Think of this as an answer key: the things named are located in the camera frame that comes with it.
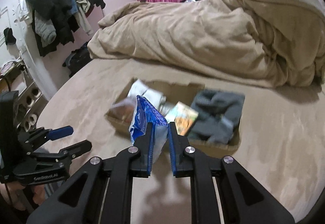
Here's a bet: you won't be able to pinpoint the white socks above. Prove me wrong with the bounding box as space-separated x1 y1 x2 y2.
127 80 166 109

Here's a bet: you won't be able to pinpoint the dark grey grip socks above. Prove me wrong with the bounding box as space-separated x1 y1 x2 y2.
188 89 245 145

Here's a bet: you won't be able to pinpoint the cardboard box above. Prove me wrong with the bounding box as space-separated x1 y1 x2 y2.
105 80 241 157

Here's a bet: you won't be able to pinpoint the person left hand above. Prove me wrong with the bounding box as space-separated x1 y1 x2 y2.
1 182 49 211

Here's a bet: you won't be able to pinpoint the beige bed sheet mattress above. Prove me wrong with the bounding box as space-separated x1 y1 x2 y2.
37 59 324 221

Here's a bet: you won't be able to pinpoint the clothes pile on rack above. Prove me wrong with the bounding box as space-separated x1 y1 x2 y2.
25 0 106 57

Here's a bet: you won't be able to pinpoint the clear snack bag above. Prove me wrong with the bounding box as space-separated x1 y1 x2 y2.
110 97 136 124

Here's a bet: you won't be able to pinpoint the blue tissue pack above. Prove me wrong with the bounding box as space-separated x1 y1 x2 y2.
129 95 168 164

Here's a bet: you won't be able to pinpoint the black bag on floor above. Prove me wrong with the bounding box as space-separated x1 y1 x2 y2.
62 41 92 78

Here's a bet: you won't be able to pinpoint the beige duvet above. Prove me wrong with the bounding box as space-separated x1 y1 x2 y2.
88 0 324 87

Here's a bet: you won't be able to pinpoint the shoe rack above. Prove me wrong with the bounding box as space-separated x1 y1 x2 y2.
1 59 48 132

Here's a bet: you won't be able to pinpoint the cartoon snack packet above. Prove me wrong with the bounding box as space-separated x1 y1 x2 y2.
165 101 198 136

